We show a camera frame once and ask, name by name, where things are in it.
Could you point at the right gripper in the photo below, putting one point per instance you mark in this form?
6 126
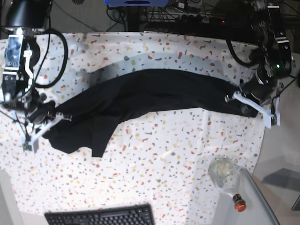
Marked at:
39 110

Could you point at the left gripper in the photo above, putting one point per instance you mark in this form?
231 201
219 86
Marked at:
252 89

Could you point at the dark navy t-shirt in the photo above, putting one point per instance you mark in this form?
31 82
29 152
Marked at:
97 111

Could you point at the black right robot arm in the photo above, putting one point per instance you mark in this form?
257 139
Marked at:
19 88

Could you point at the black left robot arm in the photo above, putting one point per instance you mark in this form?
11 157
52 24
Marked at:
273 56

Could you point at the clear glass bottle red cap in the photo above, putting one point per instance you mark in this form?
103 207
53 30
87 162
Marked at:
225 176

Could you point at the speckled white tablecloth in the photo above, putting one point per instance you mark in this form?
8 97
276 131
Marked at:
161 158

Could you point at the black power strip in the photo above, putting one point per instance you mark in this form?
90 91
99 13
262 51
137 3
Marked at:
194 18

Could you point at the blue box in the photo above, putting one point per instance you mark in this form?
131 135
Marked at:
139 3

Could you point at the black keyboard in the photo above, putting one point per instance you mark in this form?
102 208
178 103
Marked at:
130 215

